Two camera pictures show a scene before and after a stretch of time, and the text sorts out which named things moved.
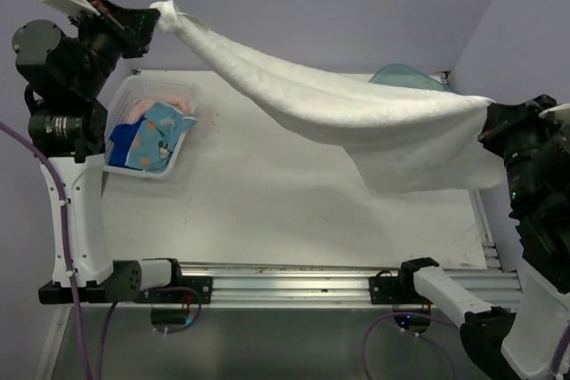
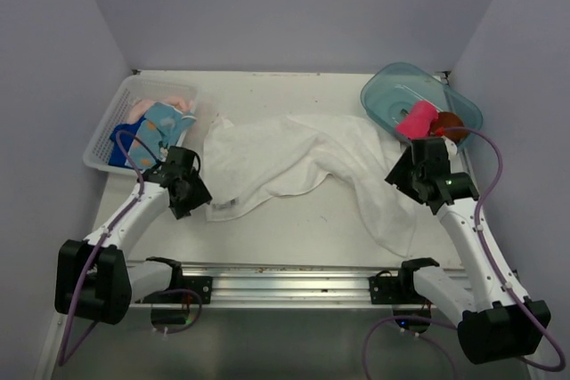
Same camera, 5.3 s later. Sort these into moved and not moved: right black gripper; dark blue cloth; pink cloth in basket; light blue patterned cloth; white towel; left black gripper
Moved: white towel; left black gripper; right black gripper
Not moved: dark blue cloth; light blue patterned cloth; pink cloth in basket
